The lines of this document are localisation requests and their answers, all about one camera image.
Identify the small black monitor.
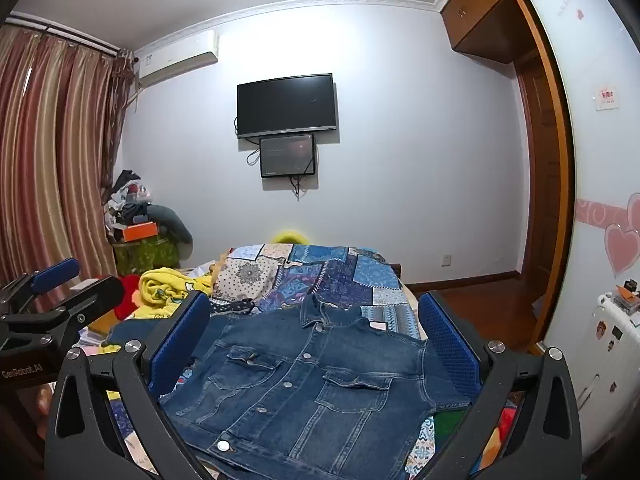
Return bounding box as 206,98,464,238
259,134,317,179

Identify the blue denim jacket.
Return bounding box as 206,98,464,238
107,294,473,480

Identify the blue patchwork blanket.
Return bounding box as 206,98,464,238
180,243,441,480

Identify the pile of household clutter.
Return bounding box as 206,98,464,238
102,170,161,236

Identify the dark curtain rail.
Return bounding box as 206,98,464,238
5,15,133,57

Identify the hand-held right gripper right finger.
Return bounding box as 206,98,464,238
417,290,583,480

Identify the striped red curtain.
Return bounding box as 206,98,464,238
0,25,136,301

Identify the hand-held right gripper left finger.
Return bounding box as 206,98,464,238
44,290,216,480

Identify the small orange black device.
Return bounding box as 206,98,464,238
615,280,640,313

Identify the wooden overhead cabinet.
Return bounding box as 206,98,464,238
440,0,531,66

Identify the orange box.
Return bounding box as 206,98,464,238
121,221,161,243

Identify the yellow cartoon blanket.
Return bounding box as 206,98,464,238
97,266,223,356

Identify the colourful cloth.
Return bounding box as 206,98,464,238
431,405,526,480

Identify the dark green cushion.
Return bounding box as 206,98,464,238
147,204,193,261

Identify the white air conditioner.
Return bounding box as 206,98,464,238
134,30,221,86

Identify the black wall television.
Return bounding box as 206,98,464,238
236,73,337,139

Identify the white paper notice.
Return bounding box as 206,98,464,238
596,86,622,111

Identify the white appliance with stickers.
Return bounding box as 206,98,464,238
575,290,640,456

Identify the wooden door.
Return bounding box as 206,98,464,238
515,50,566,356

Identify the red cloth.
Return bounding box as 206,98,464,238
114,274,146,321

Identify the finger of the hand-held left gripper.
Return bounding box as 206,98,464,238
0,258,81,313
0,275,126,356

